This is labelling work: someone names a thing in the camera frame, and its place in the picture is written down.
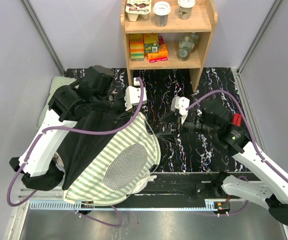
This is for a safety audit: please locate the aluminium frame post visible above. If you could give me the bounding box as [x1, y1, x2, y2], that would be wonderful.
[236, 0, 284, 73]
[20, 0, 66, 76]

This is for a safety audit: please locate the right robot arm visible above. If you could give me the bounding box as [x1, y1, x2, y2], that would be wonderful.
[159, 97, 288, 226]

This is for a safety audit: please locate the orange snack box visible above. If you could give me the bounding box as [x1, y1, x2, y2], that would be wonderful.
[147, 44, 168, 63]

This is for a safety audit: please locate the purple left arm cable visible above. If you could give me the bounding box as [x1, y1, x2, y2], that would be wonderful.
[6, 77, 144, 228]

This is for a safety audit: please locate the paper coffee cup right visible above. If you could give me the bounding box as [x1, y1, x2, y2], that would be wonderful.
[178, 0, 196, 20]

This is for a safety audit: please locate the clear glass jar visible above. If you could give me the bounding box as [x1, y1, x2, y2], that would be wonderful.
[177, 33, 193, 61]
[191, 32, 200, 53]

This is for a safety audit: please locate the green checked pet cushion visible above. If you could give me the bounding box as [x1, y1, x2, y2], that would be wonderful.
[37, 75, 78, 131]

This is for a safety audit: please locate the chobani yogurt pack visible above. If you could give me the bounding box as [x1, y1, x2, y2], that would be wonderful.
[125, 0, 152, 22]

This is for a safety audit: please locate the white cable duct rail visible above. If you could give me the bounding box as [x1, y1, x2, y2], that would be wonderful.
[29, 200, 223, 212]

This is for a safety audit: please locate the aluminium frame post right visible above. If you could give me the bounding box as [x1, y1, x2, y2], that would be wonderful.
[236, 0, 284, 73]

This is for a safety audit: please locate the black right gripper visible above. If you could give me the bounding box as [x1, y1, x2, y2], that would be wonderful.
[155, 109, 216, 145]

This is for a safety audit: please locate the paper coffee cup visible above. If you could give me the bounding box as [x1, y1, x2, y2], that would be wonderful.
[153, 1, 171, 27]
[178, 0, 196, 20]

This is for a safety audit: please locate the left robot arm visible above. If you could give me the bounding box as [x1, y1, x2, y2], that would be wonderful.
[9, 65, 125, 191]

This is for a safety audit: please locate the clear glass jar front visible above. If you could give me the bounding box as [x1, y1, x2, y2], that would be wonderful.
[177, 33, 193, 61]

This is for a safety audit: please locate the aluminium frame post left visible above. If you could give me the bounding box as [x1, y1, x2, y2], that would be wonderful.
[20, 0, 66, 76]

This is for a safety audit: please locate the paper coffee cup left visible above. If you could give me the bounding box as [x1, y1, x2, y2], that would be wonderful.
[153, 1, 171, 27]

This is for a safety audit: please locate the wooden shelf unit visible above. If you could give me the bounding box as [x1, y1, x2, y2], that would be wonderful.
[120, 0, 218, 92]

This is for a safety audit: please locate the red pink packet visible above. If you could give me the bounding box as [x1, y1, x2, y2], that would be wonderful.
[158, 35, 164, 51]

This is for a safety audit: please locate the green striped pet tent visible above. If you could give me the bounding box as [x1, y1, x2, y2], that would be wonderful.
[63, 112, 161, 207]

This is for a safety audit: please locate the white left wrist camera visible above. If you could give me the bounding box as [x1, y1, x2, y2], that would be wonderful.
[124, 77, 147, 111]

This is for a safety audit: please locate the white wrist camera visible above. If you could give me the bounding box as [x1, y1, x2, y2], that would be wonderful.
[124, 77, 147, 111]
[171, 96, 190, 124]

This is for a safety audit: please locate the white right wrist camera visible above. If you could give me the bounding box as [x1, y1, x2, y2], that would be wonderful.
[171, 96, 190, 124]

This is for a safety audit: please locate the clear glass jar back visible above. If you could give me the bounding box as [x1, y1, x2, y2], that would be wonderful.
[191, 32, 200, 53]

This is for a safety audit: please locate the yellow green sponge stack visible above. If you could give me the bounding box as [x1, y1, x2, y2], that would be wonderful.
[129, 33, 145, 61]

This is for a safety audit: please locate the red snack box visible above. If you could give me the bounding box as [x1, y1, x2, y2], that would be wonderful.
[232, 113, 243, 127]

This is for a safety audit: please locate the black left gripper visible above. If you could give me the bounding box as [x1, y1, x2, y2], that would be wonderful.
[93, 86, 137, 123]

